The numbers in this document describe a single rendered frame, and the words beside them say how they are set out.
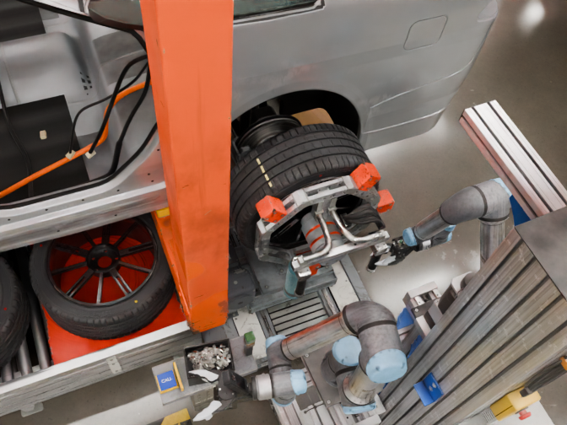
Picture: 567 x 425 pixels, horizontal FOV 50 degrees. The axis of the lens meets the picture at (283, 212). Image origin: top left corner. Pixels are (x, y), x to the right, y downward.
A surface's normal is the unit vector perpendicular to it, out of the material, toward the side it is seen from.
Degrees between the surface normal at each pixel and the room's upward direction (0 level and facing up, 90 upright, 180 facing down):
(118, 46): 6
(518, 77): 0
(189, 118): 90
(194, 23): 90
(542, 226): 0
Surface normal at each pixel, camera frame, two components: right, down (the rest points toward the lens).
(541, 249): 0.08, -0.52
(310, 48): 0.37, 0.81
